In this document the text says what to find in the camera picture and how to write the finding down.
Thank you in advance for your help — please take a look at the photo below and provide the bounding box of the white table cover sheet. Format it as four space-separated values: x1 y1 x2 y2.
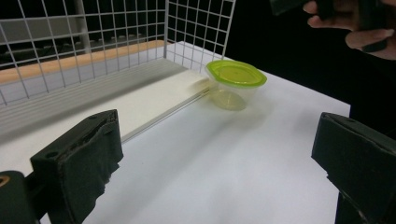
38 41 352 224

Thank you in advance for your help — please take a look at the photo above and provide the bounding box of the white wire storage rack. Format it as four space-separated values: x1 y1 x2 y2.
0 0 237 175

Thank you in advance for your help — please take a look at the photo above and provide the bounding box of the clear container with green lid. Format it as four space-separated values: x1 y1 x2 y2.
205 59 268 112

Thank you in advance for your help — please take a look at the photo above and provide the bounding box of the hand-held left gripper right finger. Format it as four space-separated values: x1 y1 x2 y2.
311 111 396 224

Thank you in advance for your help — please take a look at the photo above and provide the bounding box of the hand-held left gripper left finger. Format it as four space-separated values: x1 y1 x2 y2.
29 108 125 224

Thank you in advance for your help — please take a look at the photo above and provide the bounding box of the white metal table frame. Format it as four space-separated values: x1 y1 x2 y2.
74 0 92 54

